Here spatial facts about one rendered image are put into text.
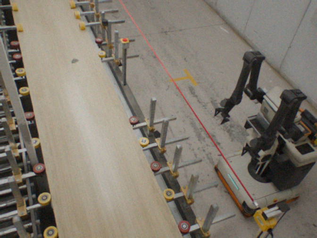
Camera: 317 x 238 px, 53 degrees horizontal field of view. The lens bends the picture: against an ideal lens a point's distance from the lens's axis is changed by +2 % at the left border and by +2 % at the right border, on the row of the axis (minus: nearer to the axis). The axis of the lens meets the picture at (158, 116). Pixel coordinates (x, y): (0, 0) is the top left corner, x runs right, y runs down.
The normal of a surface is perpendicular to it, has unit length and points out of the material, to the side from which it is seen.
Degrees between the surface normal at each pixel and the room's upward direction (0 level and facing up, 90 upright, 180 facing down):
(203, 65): 0
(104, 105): 0
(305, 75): 90
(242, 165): 0
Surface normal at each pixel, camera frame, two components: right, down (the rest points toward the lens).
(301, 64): -0.92, 0.21
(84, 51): 0.10, -0.70
